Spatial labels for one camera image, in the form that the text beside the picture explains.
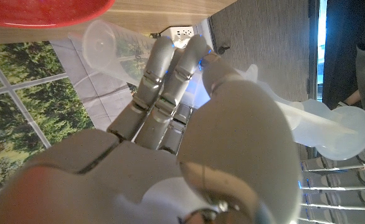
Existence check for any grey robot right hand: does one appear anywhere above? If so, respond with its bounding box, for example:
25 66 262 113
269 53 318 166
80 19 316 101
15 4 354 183
0 34 303 224

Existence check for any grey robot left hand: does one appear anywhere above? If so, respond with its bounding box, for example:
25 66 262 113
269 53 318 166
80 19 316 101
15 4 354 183
297 141 365 224

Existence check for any large clear plastic syringe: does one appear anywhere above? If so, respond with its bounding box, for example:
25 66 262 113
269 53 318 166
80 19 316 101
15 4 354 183
82 19 365 161

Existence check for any red bowl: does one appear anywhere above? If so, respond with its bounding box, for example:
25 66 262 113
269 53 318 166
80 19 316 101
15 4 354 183
0 0 116 29

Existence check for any printed window forest backdrop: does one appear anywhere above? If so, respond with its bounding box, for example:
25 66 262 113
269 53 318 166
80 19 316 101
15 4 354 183
0 39 158 190

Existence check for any white power strip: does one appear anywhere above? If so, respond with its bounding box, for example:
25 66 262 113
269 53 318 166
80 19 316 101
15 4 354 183
160 26 202 49

